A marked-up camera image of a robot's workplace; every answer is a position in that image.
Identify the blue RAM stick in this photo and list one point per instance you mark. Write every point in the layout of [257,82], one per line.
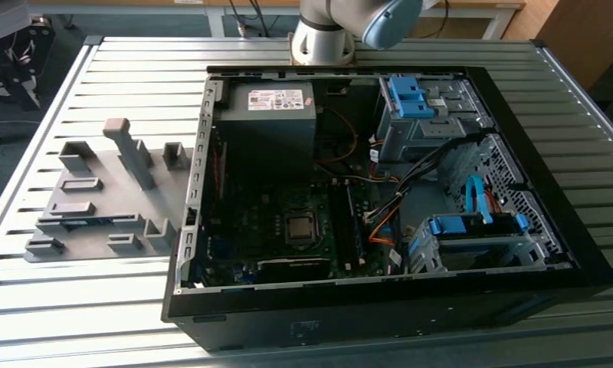
[94,223]

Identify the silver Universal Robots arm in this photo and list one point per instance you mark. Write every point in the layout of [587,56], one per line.
[321,42]

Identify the black RAM slot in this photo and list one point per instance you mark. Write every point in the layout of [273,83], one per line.
[347,226]

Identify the grey parts rack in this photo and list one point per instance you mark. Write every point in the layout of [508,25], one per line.
[112,184]

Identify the grey power supply unit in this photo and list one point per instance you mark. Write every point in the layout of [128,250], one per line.
[265,130]

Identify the green motherboard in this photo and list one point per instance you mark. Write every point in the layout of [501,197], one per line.
[251,218]

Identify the CPU socket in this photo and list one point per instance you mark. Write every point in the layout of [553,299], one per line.
[301,212]

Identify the silver CPU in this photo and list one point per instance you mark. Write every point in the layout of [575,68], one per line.
[301,228]

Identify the black graphics card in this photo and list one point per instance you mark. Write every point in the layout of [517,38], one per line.
[293,268]

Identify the blue drive carrier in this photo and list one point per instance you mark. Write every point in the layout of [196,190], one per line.
[405,97]

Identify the metal drive cage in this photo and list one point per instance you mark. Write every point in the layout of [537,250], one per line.
[419,134]

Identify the black PC case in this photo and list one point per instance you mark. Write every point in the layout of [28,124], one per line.
[337,318]

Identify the white framed wooden desk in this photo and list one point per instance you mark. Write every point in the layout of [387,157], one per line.
[497,17]

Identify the hard disk in blue carrier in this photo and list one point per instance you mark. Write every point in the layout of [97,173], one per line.
[455,224]

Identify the metal disk bay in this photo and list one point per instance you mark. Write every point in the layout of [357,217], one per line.
[491,245]

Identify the wooden cabinet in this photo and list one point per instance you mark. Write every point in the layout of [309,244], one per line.
[583,34]

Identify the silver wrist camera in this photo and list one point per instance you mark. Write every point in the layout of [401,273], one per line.
[0,19]

